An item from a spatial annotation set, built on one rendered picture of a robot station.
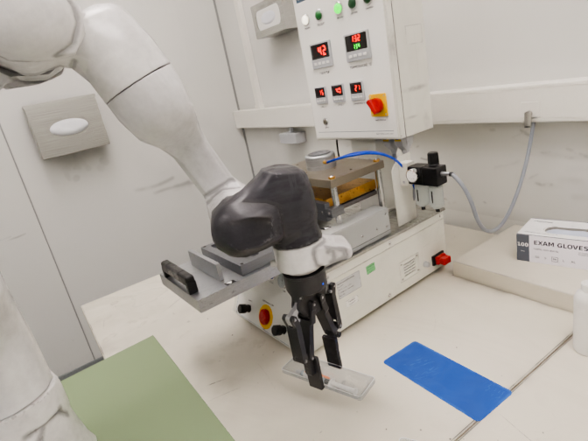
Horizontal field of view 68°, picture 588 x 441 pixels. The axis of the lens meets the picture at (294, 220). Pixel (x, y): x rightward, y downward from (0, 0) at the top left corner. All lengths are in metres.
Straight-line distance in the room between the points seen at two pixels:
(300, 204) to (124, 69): 0.31
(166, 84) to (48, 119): 1.68
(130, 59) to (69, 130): 1.67
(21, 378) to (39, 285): 1.85
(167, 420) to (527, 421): 0.59
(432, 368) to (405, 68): 0.68
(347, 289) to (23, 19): 0.79
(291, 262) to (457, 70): 0.96
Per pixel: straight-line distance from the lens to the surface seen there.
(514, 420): 0.87
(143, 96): 0.64
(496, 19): 1.42
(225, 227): 0.67
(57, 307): 2.58
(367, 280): 1.08
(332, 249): 0.72
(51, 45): 0.60
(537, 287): 1.15
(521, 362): 0.98
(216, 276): 0.95
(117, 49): 0.64
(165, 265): 1.01
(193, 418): 0.77
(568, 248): 1.21
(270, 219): 0.67
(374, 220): 1.07
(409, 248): 1.18
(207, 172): 0.77
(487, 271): 1.21
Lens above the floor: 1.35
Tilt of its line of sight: 18 degrees down
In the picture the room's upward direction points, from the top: 12 degrees counter-clockwise
